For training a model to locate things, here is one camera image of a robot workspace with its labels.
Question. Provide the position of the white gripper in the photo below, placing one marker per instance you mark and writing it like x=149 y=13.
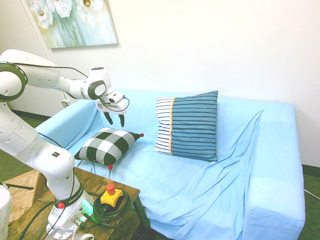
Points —
x=117 y=107

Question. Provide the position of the black white checkered pillow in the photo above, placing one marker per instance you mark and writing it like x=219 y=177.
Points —
x=107 y=146

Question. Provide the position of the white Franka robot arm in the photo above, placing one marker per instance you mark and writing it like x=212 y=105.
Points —
x=50 y=160

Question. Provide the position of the blue striped pillow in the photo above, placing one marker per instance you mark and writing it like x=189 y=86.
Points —
x=192 y=125

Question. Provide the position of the dark wooden table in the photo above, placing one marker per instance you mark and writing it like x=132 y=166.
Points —
x=86 y=178

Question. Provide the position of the yellow emergency stop button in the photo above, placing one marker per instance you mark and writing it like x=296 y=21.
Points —
x=111 y=197

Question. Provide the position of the floral canvas painting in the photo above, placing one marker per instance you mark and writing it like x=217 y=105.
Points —
x=72 y=22

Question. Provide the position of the sofa with light blue cover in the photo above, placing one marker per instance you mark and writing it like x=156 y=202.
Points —
x=200 y=190

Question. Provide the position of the thin black rod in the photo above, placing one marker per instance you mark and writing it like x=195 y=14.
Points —
x=18 y=186

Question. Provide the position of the woven rush seat stool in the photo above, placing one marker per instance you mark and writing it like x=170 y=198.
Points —
x=23 y=198

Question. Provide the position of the white fabric bundle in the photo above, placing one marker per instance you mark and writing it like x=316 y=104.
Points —
x=5 y=215

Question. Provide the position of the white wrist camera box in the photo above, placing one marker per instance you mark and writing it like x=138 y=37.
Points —
x=115 y=97

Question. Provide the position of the white wall outlet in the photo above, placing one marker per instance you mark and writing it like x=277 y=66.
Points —
x=65 y=103

